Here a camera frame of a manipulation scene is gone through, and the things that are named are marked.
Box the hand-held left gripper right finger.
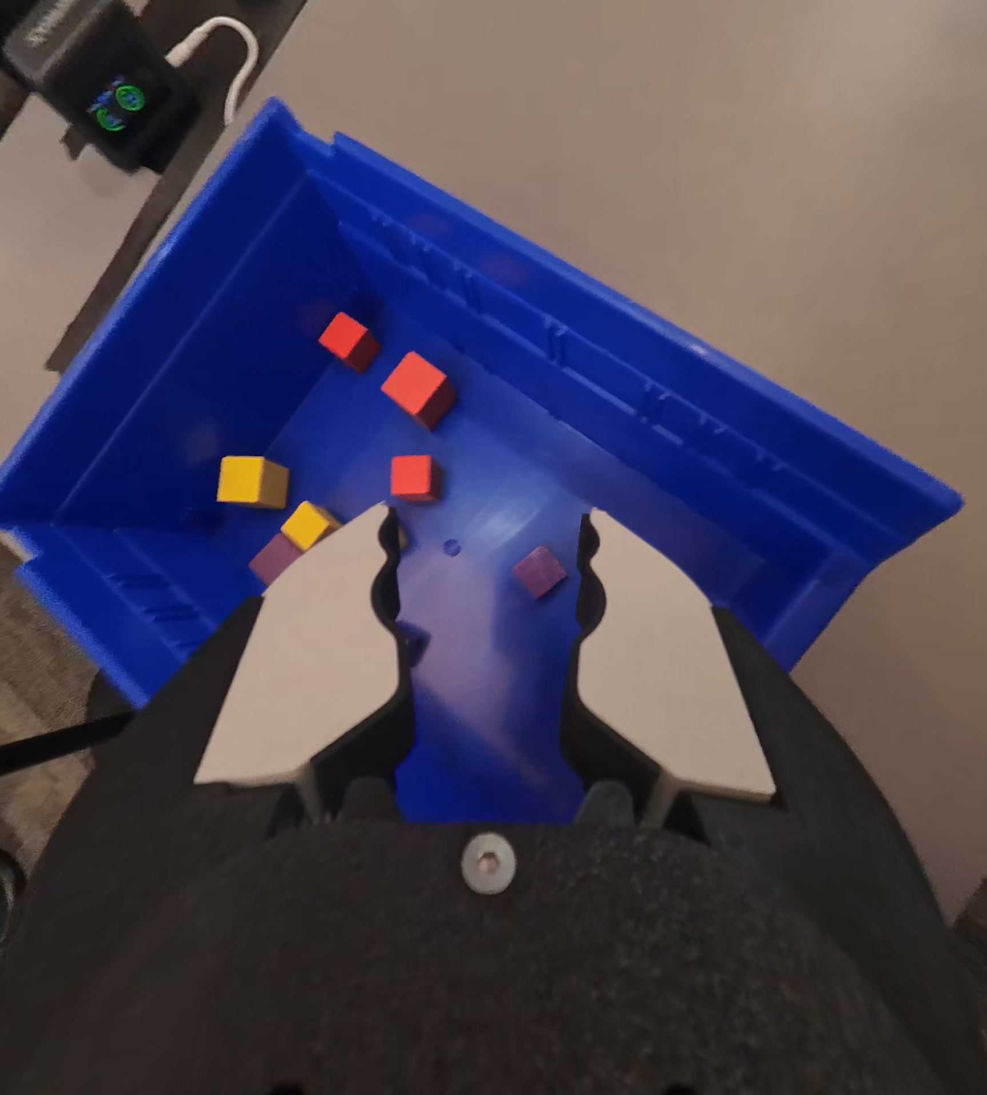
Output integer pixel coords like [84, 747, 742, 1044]
[559, 506, 779, 824]

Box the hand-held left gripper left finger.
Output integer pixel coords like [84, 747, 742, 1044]
[192, 503, 418, 821]

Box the blue plastic bin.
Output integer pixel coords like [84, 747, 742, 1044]
[0, 96, 965, 826]

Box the red wooden cube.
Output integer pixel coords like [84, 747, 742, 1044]
[381, 351, 458, 431]
[390, 454, 443, 504]
[318, 312, 381, 373]

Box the black tripod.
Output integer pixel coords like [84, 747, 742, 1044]
[0, 708, 137, 792]

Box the black battery charger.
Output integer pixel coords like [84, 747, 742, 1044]
[4, 0, 201, 172]

